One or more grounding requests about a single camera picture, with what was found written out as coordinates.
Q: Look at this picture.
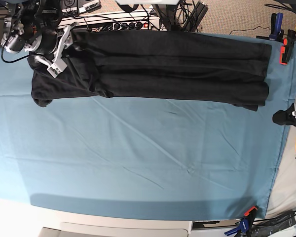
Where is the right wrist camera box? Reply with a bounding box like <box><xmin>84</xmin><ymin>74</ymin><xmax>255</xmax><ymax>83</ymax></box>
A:
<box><xmin>47</xmin><ymin>60</ymin><xmax>67</xmax><ymax>78</ymax></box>

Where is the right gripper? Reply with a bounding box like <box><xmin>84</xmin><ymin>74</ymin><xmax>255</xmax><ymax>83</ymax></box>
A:
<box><xmin>33</xmin><ymin>22</ymin><xmax>79</xmax><ymax>66</ymax></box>

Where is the orange blue clamp bottom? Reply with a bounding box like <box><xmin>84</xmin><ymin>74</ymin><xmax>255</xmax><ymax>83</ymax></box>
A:
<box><xmin>224</xmin><ymin>206</ymin><xmax>258</xmax><ymax>237</ymax></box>

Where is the white power strip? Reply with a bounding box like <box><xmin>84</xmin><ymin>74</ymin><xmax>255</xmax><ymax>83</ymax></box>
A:
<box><xmin>92</xmin><ymin>19</ymin><xmax>160</xmax><ymax>32</ymax></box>

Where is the white box bottom edge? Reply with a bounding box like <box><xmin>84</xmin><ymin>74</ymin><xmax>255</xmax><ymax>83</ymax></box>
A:
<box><xmin>38</xmin><ymin>222</ymin><xmax>188</xmax><ymax>237</ymax></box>

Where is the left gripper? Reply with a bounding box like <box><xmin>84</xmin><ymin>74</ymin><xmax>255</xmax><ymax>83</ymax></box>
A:
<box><xmin>272</xmin><ymin>102</ymin><xmax>296</xmax><ymax>126</ymax></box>

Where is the black bag bottom right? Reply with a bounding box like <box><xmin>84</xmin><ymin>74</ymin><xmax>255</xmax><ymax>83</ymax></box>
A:
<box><xmin>247</xmin><ymin>210</ymin><xmax>296</xmax><ymax>237</ymax></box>

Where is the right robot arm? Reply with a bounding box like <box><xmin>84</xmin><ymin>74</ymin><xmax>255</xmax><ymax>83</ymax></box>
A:
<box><xmin>1</xmin><ymin>0</ymin><xmax>78</xmax><ymax>73</ymax></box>

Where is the black T-shirt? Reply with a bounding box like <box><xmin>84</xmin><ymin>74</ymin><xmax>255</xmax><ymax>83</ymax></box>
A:
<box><xmin>28</xmin><ymin>30</ymin><xmax>272</xmax><ymax>111</ymax></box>

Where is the blue table cloth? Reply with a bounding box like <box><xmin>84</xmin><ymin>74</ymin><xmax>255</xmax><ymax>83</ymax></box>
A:
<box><xmin>0</xmin><ymin>42</ymin><xmax>296</xmax><ymax>221</ymax></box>

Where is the orange black clamp top right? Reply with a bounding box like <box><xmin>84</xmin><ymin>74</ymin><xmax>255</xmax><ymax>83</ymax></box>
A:
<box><xmin>279</xmin><ymin>30</ymin><xmax>296</xmax><ymax>65</ymax></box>

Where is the blue black clamp top right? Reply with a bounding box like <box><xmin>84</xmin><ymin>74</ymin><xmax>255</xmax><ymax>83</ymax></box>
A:
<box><xmin>269</xmin><ymin>12</ymin><xmax>284</xmax><ymax>42</ymax></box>

